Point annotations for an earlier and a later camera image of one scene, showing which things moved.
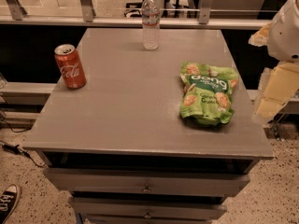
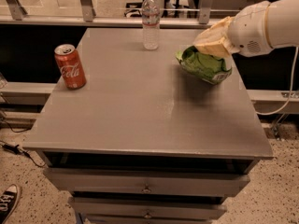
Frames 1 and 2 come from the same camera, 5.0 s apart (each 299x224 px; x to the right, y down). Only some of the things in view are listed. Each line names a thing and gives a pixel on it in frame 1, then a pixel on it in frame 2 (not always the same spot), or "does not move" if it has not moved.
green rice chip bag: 207,91 to 206,67
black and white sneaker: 8,202 does not move
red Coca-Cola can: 70,66 does not move
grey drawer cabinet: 120,147 does not move
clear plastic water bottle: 150,22 does not move
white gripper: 285,35 to 249,32
